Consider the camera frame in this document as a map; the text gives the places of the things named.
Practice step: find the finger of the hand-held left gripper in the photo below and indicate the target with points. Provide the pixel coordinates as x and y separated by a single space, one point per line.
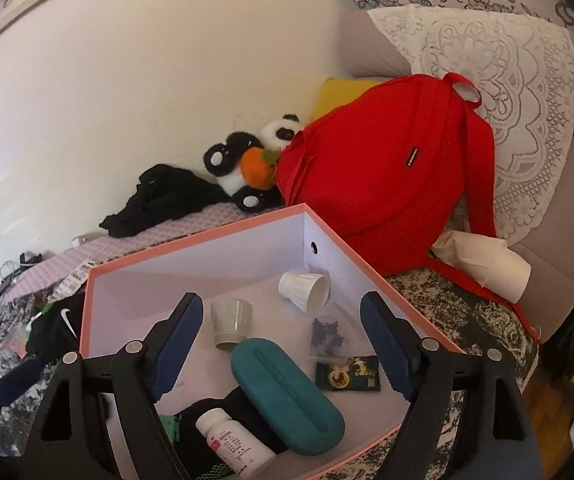
17 382

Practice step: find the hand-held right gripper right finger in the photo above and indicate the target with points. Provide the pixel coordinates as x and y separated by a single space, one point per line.
387 345

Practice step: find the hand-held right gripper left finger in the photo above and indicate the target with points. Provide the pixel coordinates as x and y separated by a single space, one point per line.
177 345

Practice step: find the green snack packet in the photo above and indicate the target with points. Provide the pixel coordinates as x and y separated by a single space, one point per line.
347 372

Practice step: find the small clear bag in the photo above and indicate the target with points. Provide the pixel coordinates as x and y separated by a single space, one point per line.
329 337

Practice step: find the grey ribbed cup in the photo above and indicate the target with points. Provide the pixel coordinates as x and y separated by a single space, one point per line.
232 322

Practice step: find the pink cardboard box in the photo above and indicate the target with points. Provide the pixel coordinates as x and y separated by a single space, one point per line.
132 290

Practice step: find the black and green sock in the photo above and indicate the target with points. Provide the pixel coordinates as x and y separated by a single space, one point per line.
222 405

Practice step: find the white ribbed cup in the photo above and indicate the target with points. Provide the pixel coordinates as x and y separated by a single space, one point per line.
304 290

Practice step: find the white pill bottle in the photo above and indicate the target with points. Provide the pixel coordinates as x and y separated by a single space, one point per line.
234 442

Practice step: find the teal glasses case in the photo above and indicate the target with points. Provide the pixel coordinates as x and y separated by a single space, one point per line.
287 400

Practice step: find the black sock with white swoosh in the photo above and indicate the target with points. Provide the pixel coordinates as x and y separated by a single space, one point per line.
52 330

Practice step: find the paper tags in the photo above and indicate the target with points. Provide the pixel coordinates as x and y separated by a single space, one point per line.
74 280

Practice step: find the crumpled white paper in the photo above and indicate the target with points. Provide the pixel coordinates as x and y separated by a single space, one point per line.
487 265

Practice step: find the white plug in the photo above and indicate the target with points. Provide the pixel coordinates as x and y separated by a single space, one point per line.
84 240

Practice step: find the black cloth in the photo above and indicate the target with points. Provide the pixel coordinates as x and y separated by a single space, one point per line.
162 195

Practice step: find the red backpack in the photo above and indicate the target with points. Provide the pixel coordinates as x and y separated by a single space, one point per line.
377 170

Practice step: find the panda plush toy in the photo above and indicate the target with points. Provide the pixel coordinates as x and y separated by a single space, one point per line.
232 160

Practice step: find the yellow pillow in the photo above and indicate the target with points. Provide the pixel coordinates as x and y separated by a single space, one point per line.
337 97

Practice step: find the white lace cloth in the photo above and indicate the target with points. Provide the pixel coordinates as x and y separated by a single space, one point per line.
492 85

